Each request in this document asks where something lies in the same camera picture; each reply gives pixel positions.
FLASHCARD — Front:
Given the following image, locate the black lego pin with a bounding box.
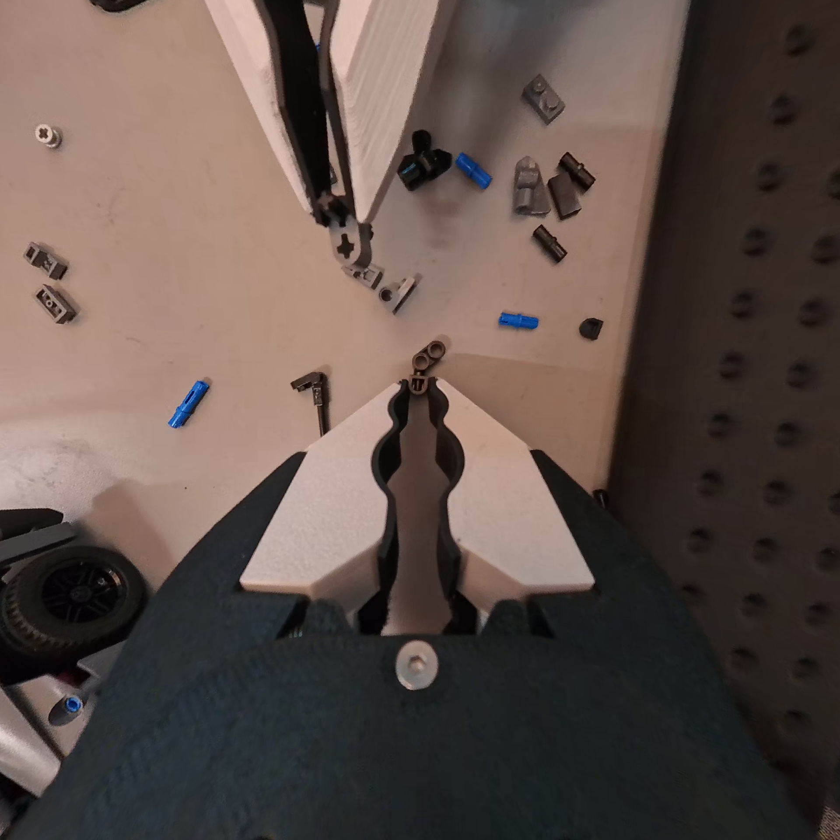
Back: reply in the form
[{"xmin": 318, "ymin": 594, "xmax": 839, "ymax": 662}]
[
  {"xmin": 532, "ymin": 224, "xmax": 568, "ymax": 265},
  {"xmin": 559, "ymin": 152, "xmax": 597, "ymax": 191}
]

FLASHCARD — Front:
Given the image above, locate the grey two-stud lego plate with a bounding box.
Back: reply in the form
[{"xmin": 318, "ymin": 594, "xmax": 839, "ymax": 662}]
[{"xmin": 521, "ymin": 73, "xmax": 567, "ymax": 124}]

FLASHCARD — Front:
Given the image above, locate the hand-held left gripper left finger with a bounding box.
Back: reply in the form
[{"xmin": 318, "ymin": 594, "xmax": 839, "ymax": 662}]
[{"xmin": 239, "ymin": 379, "xmax": 409, "ymax": 634}]

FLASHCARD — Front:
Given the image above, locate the dark grey lego bracket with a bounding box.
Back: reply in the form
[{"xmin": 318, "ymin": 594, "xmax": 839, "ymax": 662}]
[
  {"xmin": 23, "ymin": 241, "xmax": 70, "ymax": 280},
  {"xmin": 34, "ymin": 283, "xmax": 80, "ymax": 326}
]

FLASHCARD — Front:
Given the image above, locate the grey lego sports car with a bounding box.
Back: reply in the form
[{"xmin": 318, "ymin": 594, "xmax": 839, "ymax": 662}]
[{"xmin": 0, "ymin": 507, "xmax": 153, "ymax": 808}]

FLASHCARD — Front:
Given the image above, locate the dark grey lego slope tile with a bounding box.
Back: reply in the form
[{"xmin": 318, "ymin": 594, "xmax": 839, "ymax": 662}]
[{"xmin": 548, "ymin": 174, "xmax": 584, "ymax": 221}]

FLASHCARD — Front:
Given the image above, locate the grey lego slope piece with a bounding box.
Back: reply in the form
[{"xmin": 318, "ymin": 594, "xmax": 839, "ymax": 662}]
[{"xmin": 512, "ymin": 156, "xmax": 551, "ymax": 216}]

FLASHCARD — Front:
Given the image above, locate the black lego connector with blue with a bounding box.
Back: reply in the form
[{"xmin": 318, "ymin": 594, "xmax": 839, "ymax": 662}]
[{"xmin": 395, "ymin": 130, "xmax": 454, "ymax": 193}]

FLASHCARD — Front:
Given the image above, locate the black lego axle with elbow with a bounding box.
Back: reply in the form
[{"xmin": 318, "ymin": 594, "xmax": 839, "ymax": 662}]
[{"xmin": 290, "ymin": 371, "xmax": 331, "ymax": 437}]

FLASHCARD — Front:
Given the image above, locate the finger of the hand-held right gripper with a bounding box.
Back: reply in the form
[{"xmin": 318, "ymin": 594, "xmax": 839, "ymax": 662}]
[
  {"xmin": 206, "ymin": 0, "xmax": 332, "ymax": 214},
  {"xmin": 320, "ymin": 0, "xmax": 455, "ymax": 224}
]

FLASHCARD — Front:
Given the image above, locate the small dark lego pin connector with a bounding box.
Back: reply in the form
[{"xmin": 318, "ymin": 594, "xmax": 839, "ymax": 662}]
[{"xmin": 408, "ymin": 339, "xmax": 448, "ymax": 396}]

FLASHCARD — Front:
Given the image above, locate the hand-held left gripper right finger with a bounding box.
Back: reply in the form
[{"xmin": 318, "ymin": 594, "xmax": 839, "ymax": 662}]
[{"xmin": 428, "ymin": 378, "xmax": 596, "ymax": 634}]

